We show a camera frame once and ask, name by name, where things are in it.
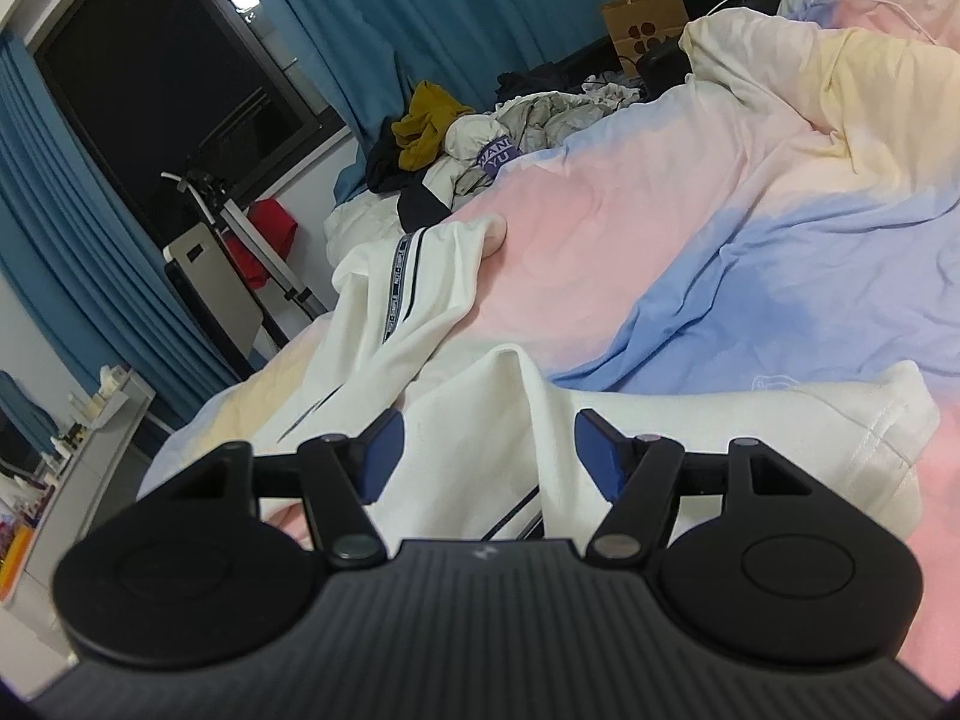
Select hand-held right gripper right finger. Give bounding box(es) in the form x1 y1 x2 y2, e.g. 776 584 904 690
574 409 815 567

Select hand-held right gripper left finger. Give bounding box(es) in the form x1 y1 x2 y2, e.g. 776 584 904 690
139 411 407 569

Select white striped sweatpants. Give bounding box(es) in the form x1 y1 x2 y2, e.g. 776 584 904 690
259 214 942 548

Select pile of clothes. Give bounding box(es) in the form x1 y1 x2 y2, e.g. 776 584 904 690
324 111 500 256

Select dark clothes pile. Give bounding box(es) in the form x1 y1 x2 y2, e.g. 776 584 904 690
495 64 605 102

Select red cloth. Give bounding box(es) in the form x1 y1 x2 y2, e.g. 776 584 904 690
225 199 299 290

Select white folded board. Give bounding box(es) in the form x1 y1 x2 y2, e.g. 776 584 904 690
163 221 290 383

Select pastel tie-dye duvet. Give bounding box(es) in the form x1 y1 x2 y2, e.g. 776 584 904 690
139 0 960 691

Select black garment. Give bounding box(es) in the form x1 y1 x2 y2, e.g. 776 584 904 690
365 116 421 194

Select cluster of small bottles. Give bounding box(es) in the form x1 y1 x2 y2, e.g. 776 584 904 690
67 364 134 421

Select white desk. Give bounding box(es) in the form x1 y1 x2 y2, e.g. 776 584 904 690
0 371 156 601

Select mustard yellow garment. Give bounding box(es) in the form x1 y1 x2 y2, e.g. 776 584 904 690
391 80 477 172

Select grey garment with purple label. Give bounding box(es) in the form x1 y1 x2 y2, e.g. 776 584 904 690
446 90 623 190

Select narrow blue curtain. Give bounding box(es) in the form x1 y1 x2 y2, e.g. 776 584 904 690
0 30 256 436

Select wide blue curtain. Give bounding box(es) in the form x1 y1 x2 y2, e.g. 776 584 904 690
244 0 672 203

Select brown paper bag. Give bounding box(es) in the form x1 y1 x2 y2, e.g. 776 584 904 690
600 0 691 80

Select dark window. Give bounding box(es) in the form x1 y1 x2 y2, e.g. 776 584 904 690
34 0 346 248

